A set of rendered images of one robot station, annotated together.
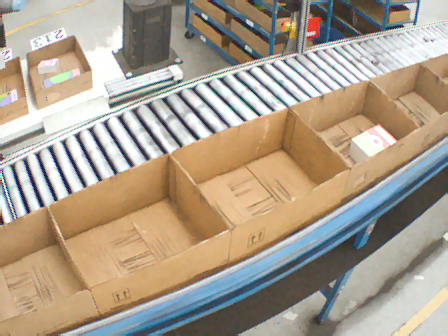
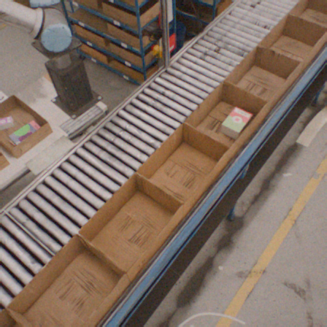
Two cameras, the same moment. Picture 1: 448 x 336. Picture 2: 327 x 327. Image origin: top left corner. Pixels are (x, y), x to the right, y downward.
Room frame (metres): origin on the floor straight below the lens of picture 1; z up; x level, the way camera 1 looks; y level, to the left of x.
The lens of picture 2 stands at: (0.11, 0.19, 2.46)
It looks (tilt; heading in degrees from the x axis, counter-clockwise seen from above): 56 degrees down; 348
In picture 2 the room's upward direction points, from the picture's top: 5 degrees counter-clockwise
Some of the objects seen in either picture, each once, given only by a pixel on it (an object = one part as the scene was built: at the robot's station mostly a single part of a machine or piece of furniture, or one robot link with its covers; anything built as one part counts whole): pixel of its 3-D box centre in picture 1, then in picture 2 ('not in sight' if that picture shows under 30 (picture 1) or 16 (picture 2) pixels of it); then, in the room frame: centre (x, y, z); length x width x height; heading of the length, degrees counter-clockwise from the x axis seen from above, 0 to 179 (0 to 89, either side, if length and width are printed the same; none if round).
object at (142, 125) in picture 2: (234, 122); (148, 129); (1.53, -0.02, 0.72); 0.52 x 0.05 x 0.05; 36
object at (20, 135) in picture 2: (62, 83); (26, 134); (1.69, 0.73, 0.78); 0.19 x 0.14 x 0.02; 118
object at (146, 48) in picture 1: (145, 28); (70, 82); (1.92, 0.38, 0.91); 0.26 x 0.26 x 0.33; 31
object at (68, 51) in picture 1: (56, 69); (15, 125); (1.77, 0.79, 0.80); 0.38 x 0.28 x 0.10; 32
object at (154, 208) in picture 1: (132, 238); (133, 225); (0.80, 0.21, 0.96); 0.39 x 0.29 x 0.17; 126
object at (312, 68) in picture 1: (334, 87); (195, 83); (1.84, -0.45, 0.72); 0.52 x 0.05 x 0.05; 36
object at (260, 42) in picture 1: (269, 32); (136, 46); (2.81, -0.21, 0.39); 0.40 x 0.30 x 0.10; 36
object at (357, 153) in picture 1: (374, 148); (236, 122); (1.26, -0.49, 0.92); 0.16 x 0.11 x 0.07; 129
